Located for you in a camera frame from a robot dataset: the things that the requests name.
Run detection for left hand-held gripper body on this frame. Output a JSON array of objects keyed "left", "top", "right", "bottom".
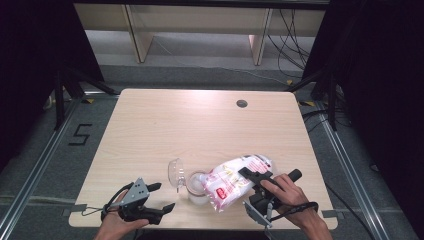
[{"left": 117, "top": 177, "right": 164, "bottom": 225}]

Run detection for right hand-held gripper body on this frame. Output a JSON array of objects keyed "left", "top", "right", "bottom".
[{"left": 243, "top": 168, "right": 304, "bottom": 230}]

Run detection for white sugar bag red print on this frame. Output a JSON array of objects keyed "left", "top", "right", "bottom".
[{"left": 201, "top": 153, "right": 278, "bottom": 213}]

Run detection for clear jar with beige lid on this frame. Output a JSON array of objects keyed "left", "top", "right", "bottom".
[{"left": 167, "top": 158, "right": 212, "bottom": 206}]

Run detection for person's right hand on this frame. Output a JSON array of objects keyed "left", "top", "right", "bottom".
[{"left": 259, "top": 173, "right": 313, "bottom": 228}]

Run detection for person's left hand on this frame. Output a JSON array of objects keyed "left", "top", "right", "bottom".
[{"left": 94, "top": 190, "right": 150, "bottom": 238}]

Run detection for black stand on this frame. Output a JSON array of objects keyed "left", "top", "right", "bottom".
[
  {"left": 53, "top": 64, "right": 119, "bottom": 131},
  {"left": 286, "top": 68, "right": 338, "bottom": 132}
]

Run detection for light wooden desk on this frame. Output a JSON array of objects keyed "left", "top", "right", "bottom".
[{"left": 71, "top": 3, "right": 326, "bottom": 66}]

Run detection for black curtain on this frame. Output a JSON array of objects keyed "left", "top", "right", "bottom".
[
  {"left": 0, "top": 0, "right": 105, "bottom": 171},
  {"left": 301, "top": 0, "right": 424, "bottom": 234}
]

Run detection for black wrist strap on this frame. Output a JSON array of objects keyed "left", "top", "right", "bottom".
[
  {"left": 81, "top": 181, "right": 135, "bottom": 221},
  {"left": 269, "top": 201, "right": 320, "bottom": 223}
]

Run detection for black floor cables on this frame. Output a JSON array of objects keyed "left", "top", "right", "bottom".
[{"left": 301, "top": 108, "right": 353, "bottom": 134}]

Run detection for metal floor rail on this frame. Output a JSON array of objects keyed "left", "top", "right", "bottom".
[
  {"left": 316, "top": 103, "right": 384, "bottom": 240},
  {"left": 0, "top": 98, "right": 83, "bottom": 231}
]

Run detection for bundle of black cables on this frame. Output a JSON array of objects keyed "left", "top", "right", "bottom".
[{"left": 266, "top": 9, "right": 313, "bottom": 79}]

